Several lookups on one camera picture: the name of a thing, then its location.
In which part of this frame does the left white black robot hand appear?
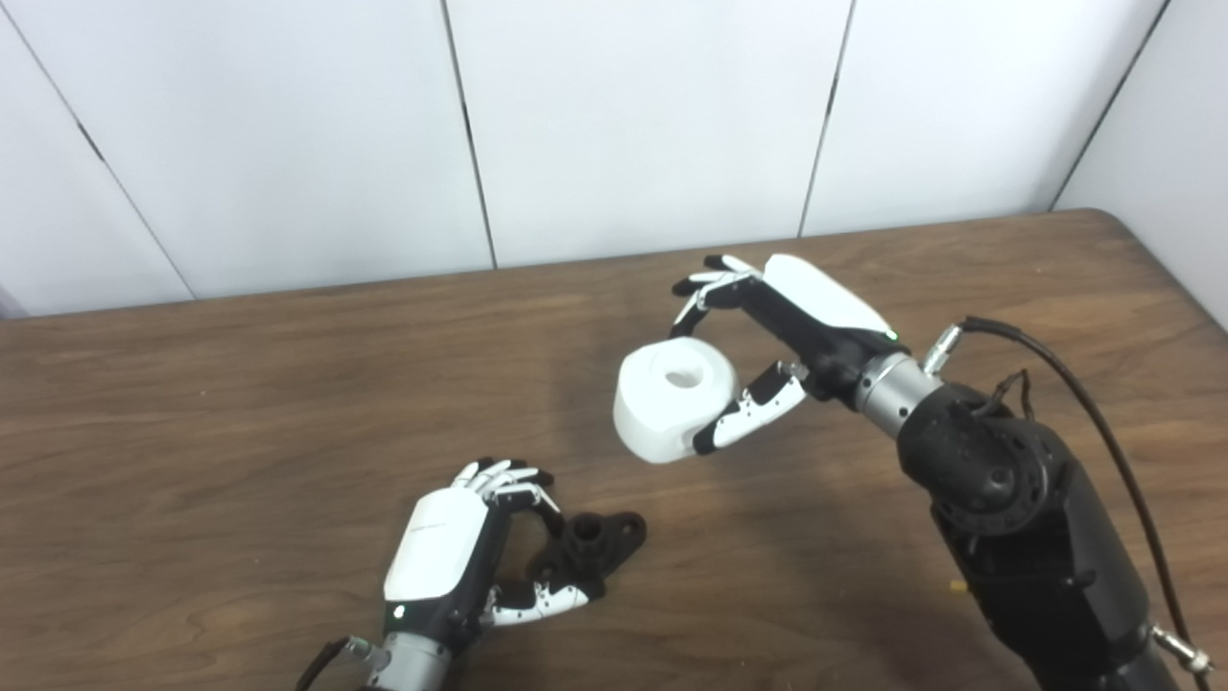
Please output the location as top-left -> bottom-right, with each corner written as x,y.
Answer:
381,457 -> 592,642

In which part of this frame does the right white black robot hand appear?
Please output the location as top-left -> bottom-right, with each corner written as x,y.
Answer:
669,252 -> 909,458

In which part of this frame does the black flanged holder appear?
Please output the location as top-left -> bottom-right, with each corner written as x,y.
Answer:
530,511 -> 649,606

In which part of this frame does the round white piece with hole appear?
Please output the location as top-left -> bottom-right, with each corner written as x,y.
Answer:
612,336 -> 743,466

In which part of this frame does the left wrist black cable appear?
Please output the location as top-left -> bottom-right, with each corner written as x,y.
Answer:
294,634 -> 392,691

